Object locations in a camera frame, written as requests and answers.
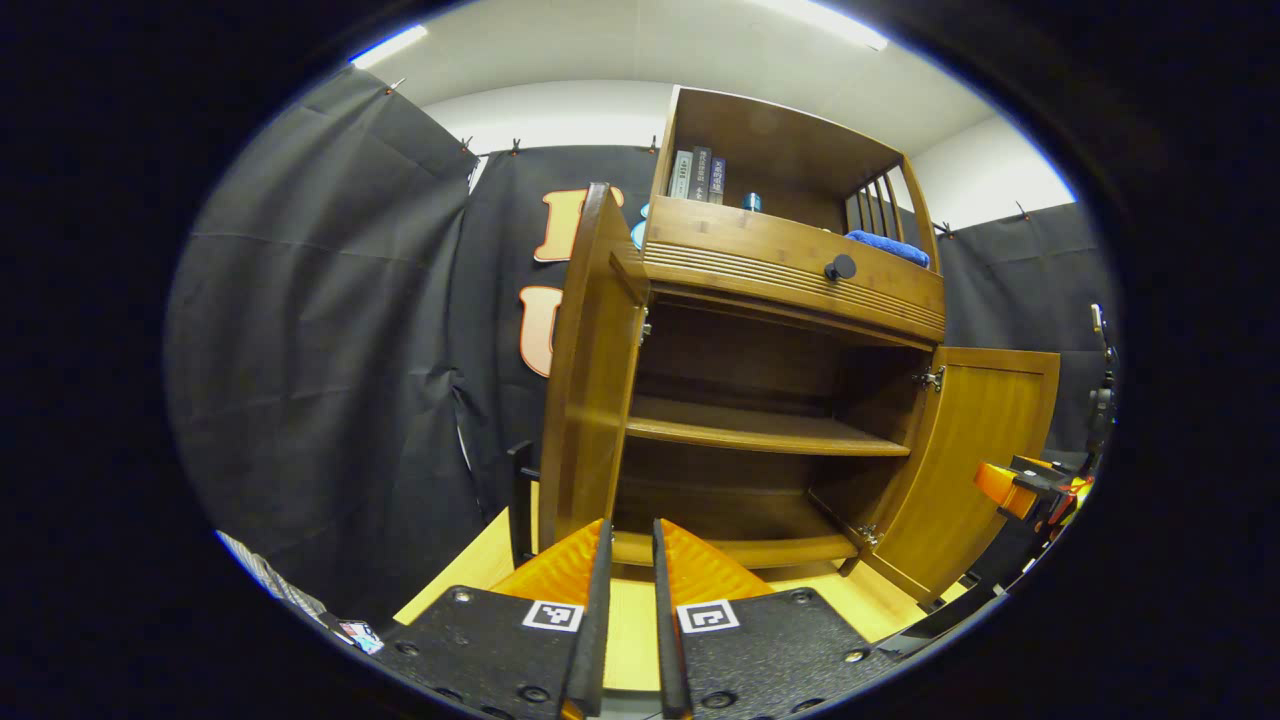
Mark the wooden drawer with ribbed front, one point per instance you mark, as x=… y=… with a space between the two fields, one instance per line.
x=730 y=240

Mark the pale grey book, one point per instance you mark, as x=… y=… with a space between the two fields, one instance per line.
x=679 y=175

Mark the person's striped clothing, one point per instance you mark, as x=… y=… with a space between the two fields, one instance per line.
x=270 y=580

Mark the small teal can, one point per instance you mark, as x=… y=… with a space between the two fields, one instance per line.
x=751 y=202

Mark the purple book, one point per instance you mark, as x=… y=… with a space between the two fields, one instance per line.
x=717 y=182

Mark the wooden inner cabinet shelf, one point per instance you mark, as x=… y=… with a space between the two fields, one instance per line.
x=760 y=435

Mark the wooden double-door shoe cabinet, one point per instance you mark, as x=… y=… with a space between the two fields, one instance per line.
x=780 y=130

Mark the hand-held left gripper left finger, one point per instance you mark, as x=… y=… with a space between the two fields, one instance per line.
x=595 y=640

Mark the blue folded towel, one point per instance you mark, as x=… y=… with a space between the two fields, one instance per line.
x=888 y=248

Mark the small colourful card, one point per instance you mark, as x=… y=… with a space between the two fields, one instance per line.
x=361 y=637

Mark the wooden cabinet door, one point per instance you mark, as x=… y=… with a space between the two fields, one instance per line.
x=590 y=400
x=960 y=470

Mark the black backdrop cloth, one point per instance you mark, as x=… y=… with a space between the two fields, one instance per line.
x=320 y=350

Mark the black round drawer knob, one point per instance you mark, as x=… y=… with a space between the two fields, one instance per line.
x=840 y=267

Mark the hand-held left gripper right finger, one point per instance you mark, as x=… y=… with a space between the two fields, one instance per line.
x=668 y=650

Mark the small ceiling light strip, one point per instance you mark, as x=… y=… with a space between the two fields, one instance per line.
x=390 y=45

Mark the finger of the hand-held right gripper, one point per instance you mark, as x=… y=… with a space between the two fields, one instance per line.
x=1000 y=488

